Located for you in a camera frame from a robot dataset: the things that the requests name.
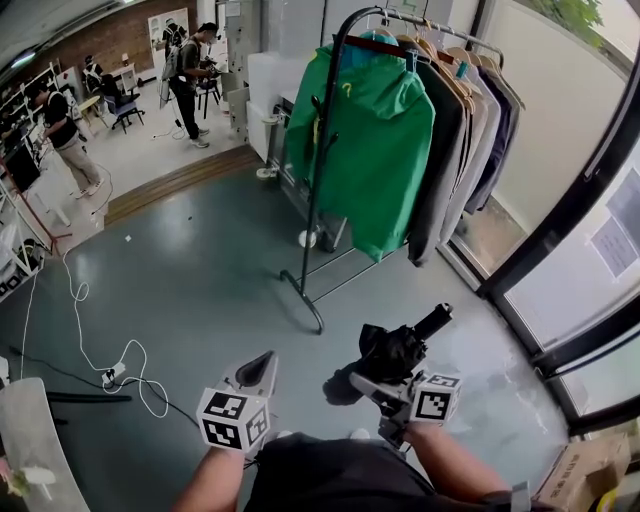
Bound black monitor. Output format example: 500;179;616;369
2;144;41;194

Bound white cable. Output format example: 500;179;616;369
19;242;171;421

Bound person's right forearm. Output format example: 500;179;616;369
402;422;511;501

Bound grey metal lockers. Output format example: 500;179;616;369
219;0;261;146

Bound small white table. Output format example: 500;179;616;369
107;62;139;94

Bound grey paper notice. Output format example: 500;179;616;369
604;167;640;234

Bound black chair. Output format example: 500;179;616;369
197;74;222;121

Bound red wooden clip hanger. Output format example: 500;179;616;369
344;33;456;74

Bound black clothes rack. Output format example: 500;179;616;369
279;4;506;336

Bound red metal frame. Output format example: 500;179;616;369
0;164;74;256

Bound light grey hanging garment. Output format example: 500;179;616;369
439;74;501;246

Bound white storage shelf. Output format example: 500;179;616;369
0;62;66;151

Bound round wooden stool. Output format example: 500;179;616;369
78;96;110;129

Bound white curved table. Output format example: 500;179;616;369
0;377;91;512

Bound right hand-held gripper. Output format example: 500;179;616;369
349;370;462;451

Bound white box with black print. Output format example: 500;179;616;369
0;224;46;304

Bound grey metal wheeled cart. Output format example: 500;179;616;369
257;89;351;254

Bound white cabinet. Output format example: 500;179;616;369
247;47;321;166

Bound white paper notice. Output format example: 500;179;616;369
589;215;632;279

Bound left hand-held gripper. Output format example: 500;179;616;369
196;349;279;454

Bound row of wooden hangers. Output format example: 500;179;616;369
394;12;501;111

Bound navy hanging garment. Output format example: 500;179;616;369
467;64;524;216

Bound white poster board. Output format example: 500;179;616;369
147;7;199;51

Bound dark grey hoodie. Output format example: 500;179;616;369
407;57;469;269

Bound white desk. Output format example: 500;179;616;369
0;134;74;229

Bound black cable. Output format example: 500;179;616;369
0;344;201;431

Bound grey shoulder strap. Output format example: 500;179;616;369
509;480;531;512

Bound grey backpack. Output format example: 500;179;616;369
159;42;184;111

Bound cardboard box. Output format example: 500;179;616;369
537;432;632;512

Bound person's black shirt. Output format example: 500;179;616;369
244;432;506;512

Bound blue office chair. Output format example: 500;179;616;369
102;87;147;135

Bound black glass door frame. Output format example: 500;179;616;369
474;49;640;436

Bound green hooded jacket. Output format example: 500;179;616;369
284;29;436;264

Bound person's left forearm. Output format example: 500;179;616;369
169;444;261;512

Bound black umbrella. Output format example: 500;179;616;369
323;302;454;407

